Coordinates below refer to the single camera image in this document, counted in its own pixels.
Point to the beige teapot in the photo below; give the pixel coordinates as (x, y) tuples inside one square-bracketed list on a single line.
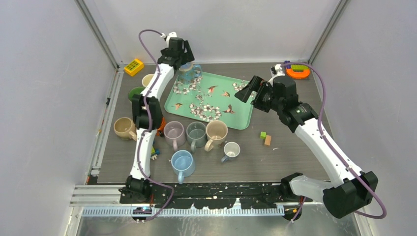
[(125, 129)]

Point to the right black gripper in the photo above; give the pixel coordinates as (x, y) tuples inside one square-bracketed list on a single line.
[(255, 84)]

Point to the grey mug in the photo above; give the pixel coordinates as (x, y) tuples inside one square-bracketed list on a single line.
[(196, 135)]

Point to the green floral tray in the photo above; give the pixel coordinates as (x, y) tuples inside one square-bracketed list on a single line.
[(210, 97)]

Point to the orange and green toy stack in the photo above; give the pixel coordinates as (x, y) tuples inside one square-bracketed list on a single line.
[(297, 71)]

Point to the cream plain mug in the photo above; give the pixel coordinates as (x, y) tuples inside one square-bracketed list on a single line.
[(147, 79)]

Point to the orange mug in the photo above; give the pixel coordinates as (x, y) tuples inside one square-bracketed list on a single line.
[(160, 130)]

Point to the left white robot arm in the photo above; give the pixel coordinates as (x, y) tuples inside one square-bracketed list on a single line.
[(147, 114)]

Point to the toy brick car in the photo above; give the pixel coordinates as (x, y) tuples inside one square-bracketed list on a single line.
[(154, 153)]

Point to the small blue-grey cup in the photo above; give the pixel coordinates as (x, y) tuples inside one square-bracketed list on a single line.
[(231, 151)]

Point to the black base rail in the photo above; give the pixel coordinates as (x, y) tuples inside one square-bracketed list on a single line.
[(216, 195)]

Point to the yellow toy block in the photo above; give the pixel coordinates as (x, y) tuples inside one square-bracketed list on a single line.
[(134, 67)]

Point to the tall floral mug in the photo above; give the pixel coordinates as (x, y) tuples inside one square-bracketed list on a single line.
[(216, 132)]

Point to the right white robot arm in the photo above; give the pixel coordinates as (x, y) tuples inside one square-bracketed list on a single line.
[(349, 188)]

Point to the lilac mug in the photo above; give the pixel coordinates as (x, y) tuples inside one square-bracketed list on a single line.
[(175, 135)]

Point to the light blue mug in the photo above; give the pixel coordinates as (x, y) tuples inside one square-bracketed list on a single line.
[(183, 164)]

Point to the wooden block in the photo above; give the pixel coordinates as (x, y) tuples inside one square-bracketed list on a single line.
[(267, 140)]

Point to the cream floral mug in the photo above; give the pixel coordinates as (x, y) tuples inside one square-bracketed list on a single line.
[(135, 91)]

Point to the green cube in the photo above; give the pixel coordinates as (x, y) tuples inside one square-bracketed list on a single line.
[(263, 135)]

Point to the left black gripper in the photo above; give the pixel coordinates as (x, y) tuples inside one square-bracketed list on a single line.
[(188, 56)]

